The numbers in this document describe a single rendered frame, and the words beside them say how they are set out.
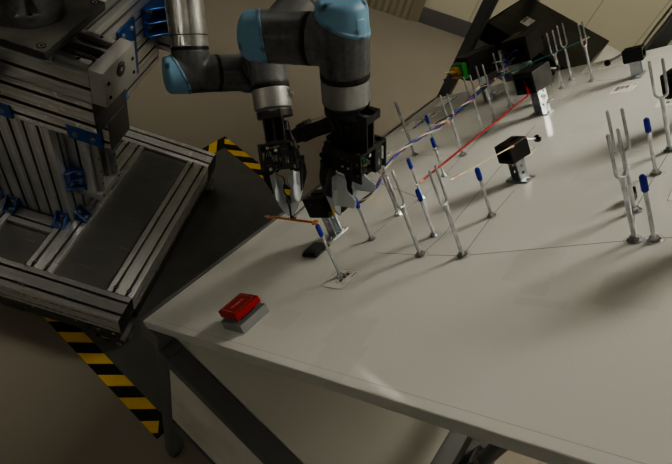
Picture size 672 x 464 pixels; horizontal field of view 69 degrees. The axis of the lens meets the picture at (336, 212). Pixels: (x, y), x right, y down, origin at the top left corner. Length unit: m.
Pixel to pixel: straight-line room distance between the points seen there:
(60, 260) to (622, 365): 1.72
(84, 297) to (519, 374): 1.52
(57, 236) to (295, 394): 1.19
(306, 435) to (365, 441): 0.12
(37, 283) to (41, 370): 0.30
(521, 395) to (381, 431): 0.61
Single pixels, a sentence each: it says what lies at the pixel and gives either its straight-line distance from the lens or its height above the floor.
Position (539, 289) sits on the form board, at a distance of 0.63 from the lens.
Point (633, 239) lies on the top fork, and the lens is 0.68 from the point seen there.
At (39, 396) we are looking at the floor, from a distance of 1.97.
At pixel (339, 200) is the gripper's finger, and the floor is 1.18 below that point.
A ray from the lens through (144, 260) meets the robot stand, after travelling 1.88.
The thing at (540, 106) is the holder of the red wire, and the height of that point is 1.23.
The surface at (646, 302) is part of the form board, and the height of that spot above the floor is 1.44.
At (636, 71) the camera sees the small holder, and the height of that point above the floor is 1.33.
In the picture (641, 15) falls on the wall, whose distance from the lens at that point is 4.34.
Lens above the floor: 1.80
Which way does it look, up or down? 48 degrees down
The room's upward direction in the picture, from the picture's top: 20 degrees clockwise
